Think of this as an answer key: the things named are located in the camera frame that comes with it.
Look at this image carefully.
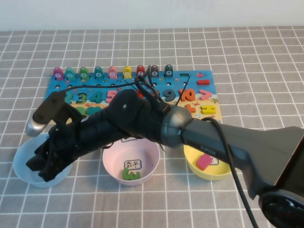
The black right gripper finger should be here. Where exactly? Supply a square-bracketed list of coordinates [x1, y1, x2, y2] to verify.
[25, 142, 52, 172]
[38, 158, 69, 183]

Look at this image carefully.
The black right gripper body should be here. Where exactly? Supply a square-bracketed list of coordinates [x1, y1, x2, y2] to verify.
[45, 118, 83, 165]

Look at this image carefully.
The light blue plastic bowl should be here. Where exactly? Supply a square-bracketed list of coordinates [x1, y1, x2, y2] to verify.
[13, 136, 73, 188]

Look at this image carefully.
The pink plastic bowl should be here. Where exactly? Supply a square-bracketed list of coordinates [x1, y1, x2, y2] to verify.
[102, 140, 161, 186]

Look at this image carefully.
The teal number 4 piece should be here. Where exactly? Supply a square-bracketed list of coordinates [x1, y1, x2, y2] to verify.
[91, 91, 104, 104]

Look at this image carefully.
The pink number 5 piece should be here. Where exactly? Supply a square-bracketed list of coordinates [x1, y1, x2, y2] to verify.
[106, 90, 118, 103]

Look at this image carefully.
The green number 3 piece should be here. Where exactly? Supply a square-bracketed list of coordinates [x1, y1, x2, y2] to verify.
[121, 168, 141, 181]

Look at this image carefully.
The magenta fish piece 1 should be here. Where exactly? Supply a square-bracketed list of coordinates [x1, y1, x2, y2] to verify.
[53, 66, 65, 80]

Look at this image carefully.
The teal fish piece 2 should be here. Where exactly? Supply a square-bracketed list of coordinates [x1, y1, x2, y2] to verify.
[65, 67, 76, 80]

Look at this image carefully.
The green fish piece 3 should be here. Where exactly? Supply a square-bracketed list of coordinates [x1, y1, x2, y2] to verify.
[79, 66, 90, 80]

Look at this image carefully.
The pink fish piece 5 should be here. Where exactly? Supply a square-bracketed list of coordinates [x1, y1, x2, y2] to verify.
[108, 66, 119, 79]

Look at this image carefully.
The yellow fish piece 6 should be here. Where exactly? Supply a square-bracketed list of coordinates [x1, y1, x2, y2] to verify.
[122, 66, 133, 79]

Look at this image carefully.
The dark blue number 9 piece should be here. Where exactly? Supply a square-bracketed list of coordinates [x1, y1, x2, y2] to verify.
[163, 89, 176, 102]

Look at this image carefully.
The orange number 10 piece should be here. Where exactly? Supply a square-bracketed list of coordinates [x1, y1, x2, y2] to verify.
[179, 89, 196, 102]

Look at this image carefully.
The yellow equals sign piece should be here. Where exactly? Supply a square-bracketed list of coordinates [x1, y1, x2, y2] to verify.
[201, 105, 216, 115]

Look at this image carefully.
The pink greater-than sign piece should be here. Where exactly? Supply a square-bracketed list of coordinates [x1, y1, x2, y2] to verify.
[199, 89, 213, 101]

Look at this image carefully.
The yellow plastic bowl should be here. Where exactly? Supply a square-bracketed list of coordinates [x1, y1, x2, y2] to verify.
[183, 146, 232, 181]

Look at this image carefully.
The wooden number puzzle board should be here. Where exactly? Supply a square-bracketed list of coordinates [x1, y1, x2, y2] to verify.
[45, 70, 223, 121]

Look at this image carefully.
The magenta rectangle block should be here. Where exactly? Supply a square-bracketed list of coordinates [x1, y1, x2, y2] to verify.
[196, 153, 214, 171]

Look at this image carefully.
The grey checked tablecloth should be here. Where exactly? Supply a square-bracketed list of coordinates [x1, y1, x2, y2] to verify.
[0, 25, 304, 228]

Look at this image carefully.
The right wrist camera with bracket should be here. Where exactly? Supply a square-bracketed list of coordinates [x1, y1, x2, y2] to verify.
[25, 91, 72, 138]

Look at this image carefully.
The black camera cable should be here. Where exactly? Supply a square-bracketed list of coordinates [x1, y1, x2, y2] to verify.
[59, 64, 259, 228]

